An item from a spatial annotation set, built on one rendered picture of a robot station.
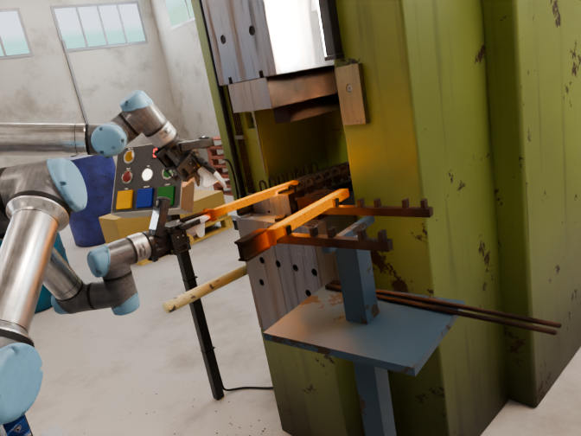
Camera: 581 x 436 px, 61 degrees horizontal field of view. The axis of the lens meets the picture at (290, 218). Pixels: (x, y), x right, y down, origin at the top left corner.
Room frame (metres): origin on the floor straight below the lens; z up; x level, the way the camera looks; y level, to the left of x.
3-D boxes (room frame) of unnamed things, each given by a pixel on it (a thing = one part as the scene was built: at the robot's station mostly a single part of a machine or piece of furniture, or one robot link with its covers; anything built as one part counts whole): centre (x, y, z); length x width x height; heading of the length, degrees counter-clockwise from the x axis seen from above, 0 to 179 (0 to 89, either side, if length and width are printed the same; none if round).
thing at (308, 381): (1.74, -0.14, 0.23); 0.56 x 0.38 x 0.47; 131
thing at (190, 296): (1.84, 0.35, 0.62); 0.44 x 0.05 x 0.05; 131
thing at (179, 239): (1.35, 0.36, 0.98); 0.12 x 0.08 x 0.09; 131
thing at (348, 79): (1.48, -0.24, 1.27); 0.09 x 0.02 x 0.17; 41
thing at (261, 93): (1.77, -0.10, 1.32); 0.42 x 0.20 x 0.10; 131
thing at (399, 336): (1.09, -0.13, 0.75); 0.40 x 0.30 x 0.02; 50
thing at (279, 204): (1.77, -0.10, 0.96); 0.42 x 0.20 x 0.09; 131
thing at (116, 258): (1.24, 0.48, 0.98); 0.11 x 0.08 x 0.09; 131
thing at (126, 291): (1.24, 0.50, 0.89); 0.11 x 0.08 x 0.11; 85
